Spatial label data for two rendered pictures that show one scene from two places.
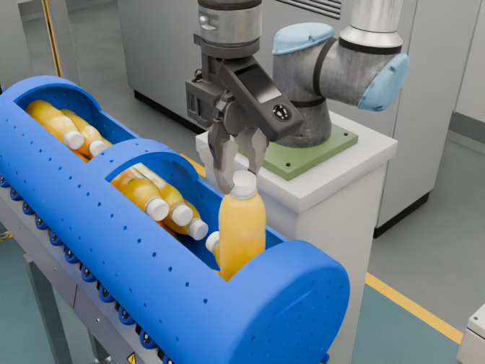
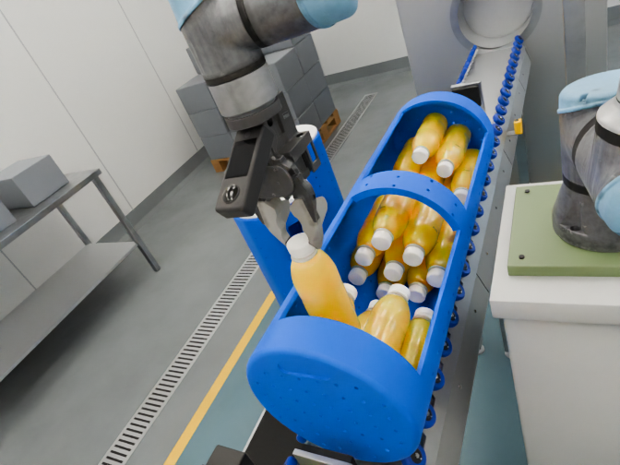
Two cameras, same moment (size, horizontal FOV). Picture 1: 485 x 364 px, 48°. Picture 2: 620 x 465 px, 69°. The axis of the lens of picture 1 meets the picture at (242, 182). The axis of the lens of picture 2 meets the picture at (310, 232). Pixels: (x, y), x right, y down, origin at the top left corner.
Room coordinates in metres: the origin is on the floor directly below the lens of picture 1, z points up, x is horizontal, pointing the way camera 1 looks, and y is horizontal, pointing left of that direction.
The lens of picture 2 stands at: (0.54, -0.54, 1.67)
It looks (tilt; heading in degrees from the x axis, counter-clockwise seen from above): 31 degrees down; 79
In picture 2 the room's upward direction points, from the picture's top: 23 degrees counter-clockwise
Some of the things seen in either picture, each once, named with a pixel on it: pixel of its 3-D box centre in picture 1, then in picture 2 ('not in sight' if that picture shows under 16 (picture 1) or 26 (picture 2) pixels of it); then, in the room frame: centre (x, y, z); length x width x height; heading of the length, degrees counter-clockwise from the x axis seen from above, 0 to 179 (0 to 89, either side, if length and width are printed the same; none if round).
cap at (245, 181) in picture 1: (242, 180); (300, 243); (0.63, 0.00, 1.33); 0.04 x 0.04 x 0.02
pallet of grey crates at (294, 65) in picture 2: not in sight; (256, 94); (1.50, 4.00, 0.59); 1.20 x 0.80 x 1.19; 132
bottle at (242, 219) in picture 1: (242, 235); (323, 293); (0.63, 0.00, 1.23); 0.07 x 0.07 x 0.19
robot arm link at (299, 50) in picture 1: (304, 59); (610, 125); (1.06, -0.13, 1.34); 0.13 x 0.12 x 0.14; 54
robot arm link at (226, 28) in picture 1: (228, 21); (242, 91); (0.64, 0.02, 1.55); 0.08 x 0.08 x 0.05
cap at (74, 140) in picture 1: (74, 140); (419, 156); (1.05, 0.37, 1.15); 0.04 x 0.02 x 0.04; 131
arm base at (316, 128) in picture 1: (297, 110); (608, 194); (1.06, -0.12, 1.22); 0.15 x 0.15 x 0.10
